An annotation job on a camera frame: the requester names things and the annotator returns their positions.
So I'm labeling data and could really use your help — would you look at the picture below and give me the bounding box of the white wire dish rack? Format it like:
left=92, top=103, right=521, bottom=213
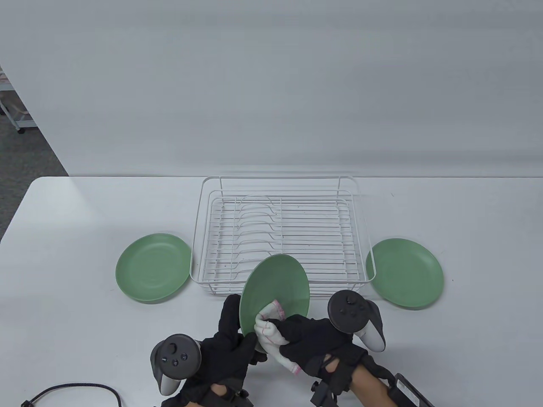
left=190, top=176, right=377, bottom=295

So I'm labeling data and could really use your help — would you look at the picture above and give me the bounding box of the white shelf cart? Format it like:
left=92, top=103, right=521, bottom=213
left=0, top=66, right=39, bottom=134

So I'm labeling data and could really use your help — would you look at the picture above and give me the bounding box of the person's right hand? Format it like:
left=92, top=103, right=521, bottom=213
left=267, top=316, right=395, bottom=395

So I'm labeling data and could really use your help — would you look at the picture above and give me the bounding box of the black and white controller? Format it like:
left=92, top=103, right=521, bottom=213
left=327, top=291, right=386, bottom=352
left=150, top=334, right=202, bottom=396

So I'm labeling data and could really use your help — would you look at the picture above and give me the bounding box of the person's right forearm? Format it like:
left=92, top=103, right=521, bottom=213
left=350, top=365, right=399, bottom=407

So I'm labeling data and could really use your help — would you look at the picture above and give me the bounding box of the long black cable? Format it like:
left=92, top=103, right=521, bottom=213
left=21, top=383, right=123, bottom=407

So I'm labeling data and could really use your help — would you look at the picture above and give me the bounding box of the black and white right controller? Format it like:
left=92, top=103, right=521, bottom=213
left=327, top=291, right=386, bottom=352

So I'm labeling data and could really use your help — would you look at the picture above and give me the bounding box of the green plate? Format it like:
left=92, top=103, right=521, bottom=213
left=366, top=238, right=444, bottom=309
left=115, top=233, right=192, bottom=304
left=240, top=254, right=310, bottom=354

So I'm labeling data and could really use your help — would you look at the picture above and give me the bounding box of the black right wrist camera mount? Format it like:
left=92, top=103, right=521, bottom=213
left=310, top=379, right=340, bottom=407

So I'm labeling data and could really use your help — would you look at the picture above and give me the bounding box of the person's left hand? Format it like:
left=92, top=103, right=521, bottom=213
left=163, top=294, right=268, bottom=407

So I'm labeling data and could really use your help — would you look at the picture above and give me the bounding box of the black box on right forearm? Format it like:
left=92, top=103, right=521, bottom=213
left=388, top=373, right=435, bottom=407

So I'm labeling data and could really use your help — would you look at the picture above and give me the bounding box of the black and white left controller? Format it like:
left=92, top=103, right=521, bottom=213
left=150, top=334, right=202, bottom=396

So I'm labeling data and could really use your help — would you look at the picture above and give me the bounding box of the white dish cloth pink edge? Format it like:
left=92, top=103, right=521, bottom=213
left=255, top=299, right=302, bottom=376

